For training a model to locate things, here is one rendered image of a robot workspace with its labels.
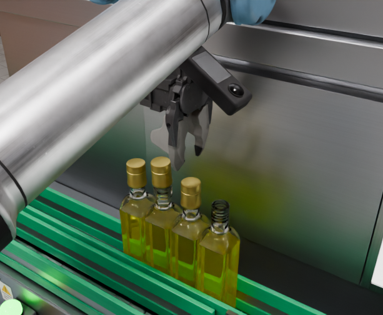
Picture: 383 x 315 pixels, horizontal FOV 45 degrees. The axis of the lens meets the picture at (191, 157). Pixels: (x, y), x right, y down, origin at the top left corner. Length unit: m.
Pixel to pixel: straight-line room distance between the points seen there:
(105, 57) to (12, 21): 0.86
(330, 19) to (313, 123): 0.16
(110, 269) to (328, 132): 0.49
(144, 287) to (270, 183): 0.30
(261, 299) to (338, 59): 0.44
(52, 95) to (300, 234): 0.62
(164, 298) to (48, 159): 0.59
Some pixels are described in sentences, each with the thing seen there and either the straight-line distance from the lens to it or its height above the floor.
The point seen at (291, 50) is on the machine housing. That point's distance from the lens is 0.73.
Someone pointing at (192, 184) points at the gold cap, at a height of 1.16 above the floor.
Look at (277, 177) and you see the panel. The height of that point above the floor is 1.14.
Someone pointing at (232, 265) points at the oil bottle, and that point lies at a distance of 0.81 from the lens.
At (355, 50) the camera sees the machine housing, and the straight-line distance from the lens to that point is 0.70.
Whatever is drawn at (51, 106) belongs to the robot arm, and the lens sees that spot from 0.32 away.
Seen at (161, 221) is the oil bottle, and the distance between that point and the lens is 0.81.
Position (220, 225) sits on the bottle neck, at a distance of 0.75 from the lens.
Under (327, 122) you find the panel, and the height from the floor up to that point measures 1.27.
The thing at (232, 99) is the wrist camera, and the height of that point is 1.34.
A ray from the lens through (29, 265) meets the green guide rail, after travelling 1.01.
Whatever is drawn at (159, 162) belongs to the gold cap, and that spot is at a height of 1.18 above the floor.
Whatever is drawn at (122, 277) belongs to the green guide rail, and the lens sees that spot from 0.93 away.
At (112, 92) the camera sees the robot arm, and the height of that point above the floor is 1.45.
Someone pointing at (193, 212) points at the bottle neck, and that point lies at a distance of 0.78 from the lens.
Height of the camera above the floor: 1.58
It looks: 31 degrees down
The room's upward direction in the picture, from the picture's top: straight up
